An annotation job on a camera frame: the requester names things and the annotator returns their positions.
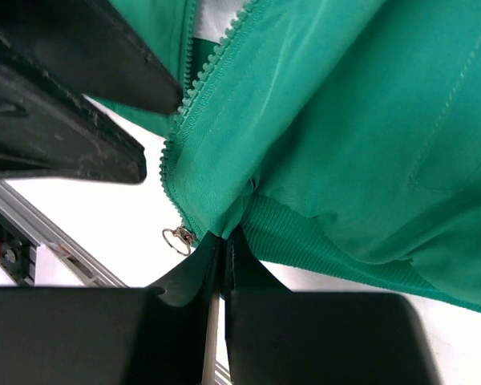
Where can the green jacket with white lining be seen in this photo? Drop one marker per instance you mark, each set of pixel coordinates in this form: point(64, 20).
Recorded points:
point(343, 137)

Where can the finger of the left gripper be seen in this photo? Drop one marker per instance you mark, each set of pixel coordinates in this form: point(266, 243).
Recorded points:
point(49, 130)
point(92, 48)

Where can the aluminium table front rail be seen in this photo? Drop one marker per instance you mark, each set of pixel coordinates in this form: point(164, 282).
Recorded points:
point(60, 261)

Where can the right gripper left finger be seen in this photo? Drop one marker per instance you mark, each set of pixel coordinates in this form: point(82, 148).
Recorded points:
point(161, 334)

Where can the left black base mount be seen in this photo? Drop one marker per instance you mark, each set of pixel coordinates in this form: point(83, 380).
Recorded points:
point(17, 253)

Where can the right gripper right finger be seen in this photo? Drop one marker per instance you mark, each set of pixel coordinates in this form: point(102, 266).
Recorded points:
point(277, 336)

